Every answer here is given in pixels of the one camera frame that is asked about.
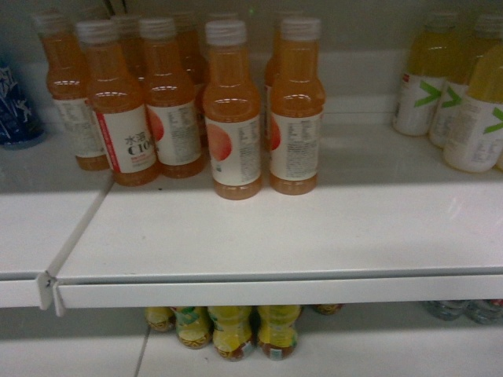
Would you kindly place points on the peach drink bottle second row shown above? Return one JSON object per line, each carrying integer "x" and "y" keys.
{"x": 170, "y": 101}

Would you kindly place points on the white upper shelf board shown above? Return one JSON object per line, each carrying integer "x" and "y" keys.
{"x": 387, "y": 222}

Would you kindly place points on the yellow drink bottle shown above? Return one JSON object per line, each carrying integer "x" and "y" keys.
{"x": 474, "y": 143}
{"x": 486, "y": 35}
{"x": 433, "y": 55}

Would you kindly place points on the water bottle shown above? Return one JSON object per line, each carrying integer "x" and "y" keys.
{"x": 446, "y": 310}
{"x": 487, "y": 311}

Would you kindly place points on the peach drink bottle front centre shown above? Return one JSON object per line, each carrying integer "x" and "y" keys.
{"x": 232, "y": 109}

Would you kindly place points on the peach drink bottle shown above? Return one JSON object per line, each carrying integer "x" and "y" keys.
{"x": 66, "y": 80}
{"x": 232, "y": 109}
{"x": 297, "y": 103}

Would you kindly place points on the peach drink bottle front right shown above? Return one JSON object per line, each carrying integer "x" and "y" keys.
{"x": 297, "y": 103}

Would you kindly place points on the peach drink bottle C100 label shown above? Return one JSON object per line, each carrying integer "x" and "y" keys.
{"x": 117, "y": 100}

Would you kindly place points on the peach drink bottle far left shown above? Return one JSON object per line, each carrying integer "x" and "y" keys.
{"x": 66, "y": 80}

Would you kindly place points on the yellow drink bottle far left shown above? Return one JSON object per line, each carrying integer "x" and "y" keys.
{"x": 433, "y": 55}

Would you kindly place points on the blue sports drink bottle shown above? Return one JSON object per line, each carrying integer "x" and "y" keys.
{"x": 20, "y": 126}

